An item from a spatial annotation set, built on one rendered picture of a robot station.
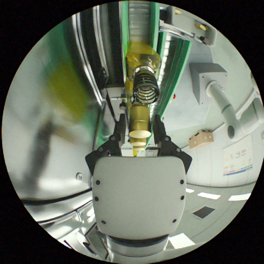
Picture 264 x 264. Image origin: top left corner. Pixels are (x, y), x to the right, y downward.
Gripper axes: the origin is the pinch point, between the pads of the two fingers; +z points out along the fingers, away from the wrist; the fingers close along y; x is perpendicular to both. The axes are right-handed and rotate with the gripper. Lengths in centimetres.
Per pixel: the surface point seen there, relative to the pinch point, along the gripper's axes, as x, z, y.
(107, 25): 29.9, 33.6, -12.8
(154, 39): 15.5, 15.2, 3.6
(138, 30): 20.8, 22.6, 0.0
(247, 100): 45, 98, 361
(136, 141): -4.2, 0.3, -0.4
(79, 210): -8.3, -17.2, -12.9
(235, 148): -125, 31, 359
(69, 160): -2.0, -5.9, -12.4
